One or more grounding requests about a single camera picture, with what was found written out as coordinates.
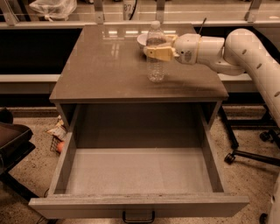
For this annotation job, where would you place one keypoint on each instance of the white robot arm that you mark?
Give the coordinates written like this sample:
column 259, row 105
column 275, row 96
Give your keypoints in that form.
column 240, row 52

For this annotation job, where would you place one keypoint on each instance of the clear plastic bag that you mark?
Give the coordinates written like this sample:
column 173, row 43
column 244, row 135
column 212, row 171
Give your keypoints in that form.
column 54, row 9

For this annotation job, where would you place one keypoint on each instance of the metal shelf rail frame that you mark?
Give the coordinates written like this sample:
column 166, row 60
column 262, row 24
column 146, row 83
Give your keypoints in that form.
column 258, row 13

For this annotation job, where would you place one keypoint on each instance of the grey cabinet with glossy top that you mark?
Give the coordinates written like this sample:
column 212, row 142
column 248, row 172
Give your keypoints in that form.
column 107, row 65

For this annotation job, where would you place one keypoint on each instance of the wire basket with snacks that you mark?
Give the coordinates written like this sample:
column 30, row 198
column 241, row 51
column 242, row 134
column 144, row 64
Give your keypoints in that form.
column 59, row 135

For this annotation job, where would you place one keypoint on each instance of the dark chair at left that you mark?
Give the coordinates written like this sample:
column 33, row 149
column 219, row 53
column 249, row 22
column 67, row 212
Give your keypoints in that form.
column 15, row 145

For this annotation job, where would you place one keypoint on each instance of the open grey top drawer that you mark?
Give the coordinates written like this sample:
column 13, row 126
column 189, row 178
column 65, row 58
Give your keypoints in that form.
column 138, row 158

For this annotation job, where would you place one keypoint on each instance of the white ceramic bowl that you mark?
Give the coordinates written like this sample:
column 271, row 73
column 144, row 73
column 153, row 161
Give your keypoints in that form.
column 141, row 40

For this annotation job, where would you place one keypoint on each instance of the clear plastic water bottle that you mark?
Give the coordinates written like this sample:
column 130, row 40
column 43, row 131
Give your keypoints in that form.
column 155, row 67

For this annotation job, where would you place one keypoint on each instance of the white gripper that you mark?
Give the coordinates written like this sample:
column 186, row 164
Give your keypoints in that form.
column 187, row 48

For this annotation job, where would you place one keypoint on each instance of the black drawer handle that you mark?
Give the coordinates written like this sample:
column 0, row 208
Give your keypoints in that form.
column 128, row 219

